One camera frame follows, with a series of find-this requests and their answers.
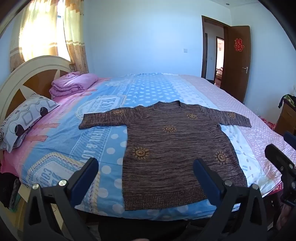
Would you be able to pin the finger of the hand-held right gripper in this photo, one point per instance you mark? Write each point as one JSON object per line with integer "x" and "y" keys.
{"x": 291, "y": 139}
{"x": 278, "y": 158}

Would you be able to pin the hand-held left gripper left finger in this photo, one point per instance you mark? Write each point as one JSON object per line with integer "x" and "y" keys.
{"x": 86, "y": 175}

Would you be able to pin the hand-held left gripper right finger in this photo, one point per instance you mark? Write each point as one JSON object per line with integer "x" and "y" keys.
{"x": 205, "y": 178}

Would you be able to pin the brown knit sweater sun motifs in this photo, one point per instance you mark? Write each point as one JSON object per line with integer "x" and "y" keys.
{"x": 173, "y": 150}

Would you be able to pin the dark clothes with green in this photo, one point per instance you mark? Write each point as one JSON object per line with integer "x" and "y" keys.
{"x": 288, "y": 99}

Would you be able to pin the wooden cabinet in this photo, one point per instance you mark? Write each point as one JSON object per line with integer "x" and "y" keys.
{"x": 288, "y": 120}

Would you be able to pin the dark cloth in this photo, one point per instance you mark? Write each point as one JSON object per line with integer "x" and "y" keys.
{"x": 8, "y": 190}

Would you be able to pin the grey patterned pillow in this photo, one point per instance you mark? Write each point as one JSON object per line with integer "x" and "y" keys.
{"x": 25, "y": 118}

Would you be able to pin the brown wooden door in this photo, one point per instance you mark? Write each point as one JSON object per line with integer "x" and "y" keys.
{"x": 235, "y": 69}

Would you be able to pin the folded pink blanket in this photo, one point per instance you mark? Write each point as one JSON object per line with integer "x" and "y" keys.
{"x": 74, "y": 82}

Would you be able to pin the orange sofa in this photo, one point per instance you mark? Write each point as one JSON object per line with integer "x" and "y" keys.
{"x": 219, "y": 73}

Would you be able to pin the blue pink printed bed sheet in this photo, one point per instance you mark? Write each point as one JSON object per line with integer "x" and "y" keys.
{"x": 143, "y": 92}

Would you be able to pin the red paper door decoration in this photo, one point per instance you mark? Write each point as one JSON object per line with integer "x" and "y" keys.
{"x": 239, "y": 44}

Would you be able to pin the white and wooden headboard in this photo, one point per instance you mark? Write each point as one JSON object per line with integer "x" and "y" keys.
{"x": 13, "y": 76}

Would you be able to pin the brown door frame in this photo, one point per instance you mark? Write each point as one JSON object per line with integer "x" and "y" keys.
{"x": 203, "y": 46}

